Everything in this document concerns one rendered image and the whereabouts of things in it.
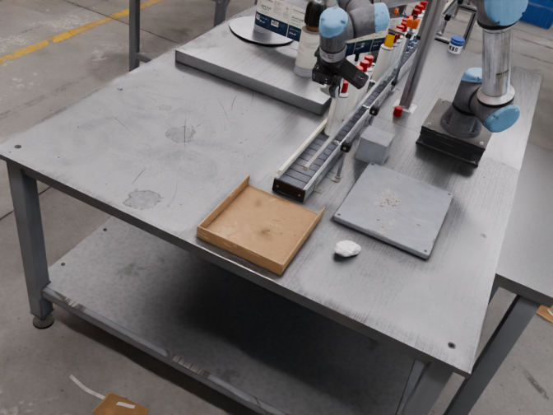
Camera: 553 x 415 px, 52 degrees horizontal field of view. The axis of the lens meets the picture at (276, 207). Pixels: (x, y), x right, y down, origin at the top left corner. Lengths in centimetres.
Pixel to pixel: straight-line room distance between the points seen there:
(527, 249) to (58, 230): 202
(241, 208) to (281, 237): 16
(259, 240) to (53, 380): 105
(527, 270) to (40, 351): 174
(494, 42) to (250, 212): 88
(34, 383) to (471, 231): 161
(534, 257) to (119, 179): 127
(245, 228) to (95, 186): 46
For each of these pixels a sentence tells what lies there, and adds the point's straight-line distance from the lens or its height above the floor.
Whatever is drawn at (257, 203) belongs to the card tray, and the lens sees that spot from 172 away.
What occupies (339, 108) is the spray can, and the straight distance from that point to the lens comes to 196.
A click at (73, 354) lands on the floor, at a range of 237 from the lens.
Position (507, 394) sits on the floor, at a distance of 265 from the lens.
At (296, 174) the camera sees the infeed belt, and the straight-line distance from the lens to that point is 179.
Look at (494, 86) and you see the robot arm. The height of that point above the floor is 118.
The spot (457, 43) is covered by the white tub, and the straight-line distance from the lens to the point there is 317.
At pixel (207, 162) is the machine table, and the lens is 187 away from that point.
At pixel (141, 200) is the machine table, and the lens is 169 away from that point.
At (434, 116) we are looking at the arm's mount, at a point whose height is 92.
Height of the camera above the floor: 189
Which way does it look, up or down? 38 degrees down
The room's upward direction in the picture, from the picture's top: 12 degrees clockwise
